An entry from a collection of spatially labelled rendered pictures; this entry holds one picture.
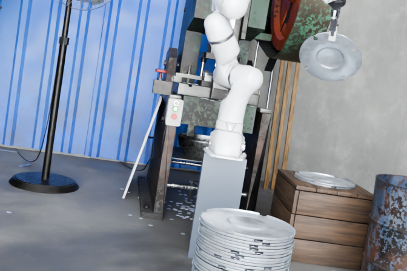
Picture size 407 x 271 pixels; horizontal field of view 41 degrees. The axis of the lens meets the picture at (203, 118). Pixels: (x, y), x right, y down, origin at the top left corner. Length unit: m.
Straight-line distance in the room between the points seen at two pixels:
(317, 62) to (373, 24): 2.01
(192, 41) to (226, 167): 1.16
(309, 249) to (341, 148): 2.11
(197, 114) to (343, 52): 0.80
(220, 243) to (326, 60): 1.32
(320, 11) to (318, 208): 0.98
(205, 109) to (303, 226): 0.80
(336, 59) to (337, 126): 1.94
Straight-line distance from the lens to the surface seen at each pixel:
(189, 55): 3.25
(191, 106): 2.85
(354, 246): 2.66
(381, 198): 2.22
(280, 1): 3.49
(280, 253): 1.62
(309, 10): 2.84
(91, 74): 4.19
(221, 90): 2.93
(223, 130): 2.29
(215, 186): 2.31
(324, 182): 2.64
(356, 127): 4.63
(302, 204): 2.52
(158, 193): 2.85
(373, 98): 4.66
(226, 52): 2.24
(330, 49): 2.64
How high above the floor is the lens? 0.78
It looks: 5 degrees down
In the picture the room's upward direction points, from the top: 9 degrees clockwise
